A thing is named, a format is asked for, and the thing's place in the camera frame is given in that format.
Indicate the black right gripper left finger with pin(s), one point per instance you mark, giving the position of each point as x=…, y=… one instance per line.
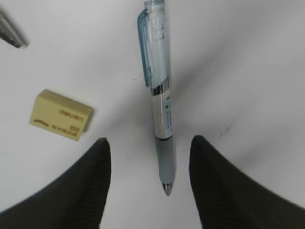
x=75, y=200

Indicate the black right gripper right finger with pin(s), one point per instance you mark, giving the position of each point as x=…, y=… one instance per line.
x=226, y=198

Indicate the blue clip pen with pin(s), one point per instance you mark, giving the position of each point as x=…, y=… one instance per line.
x=154, y=46

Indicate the yellow printed eraser right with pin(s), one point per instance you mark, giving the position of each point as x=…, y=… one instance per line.
x=60, y=115

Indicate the beige grip pen middle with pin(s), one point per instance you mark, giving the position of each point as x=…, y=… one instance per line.
x=10, y=33

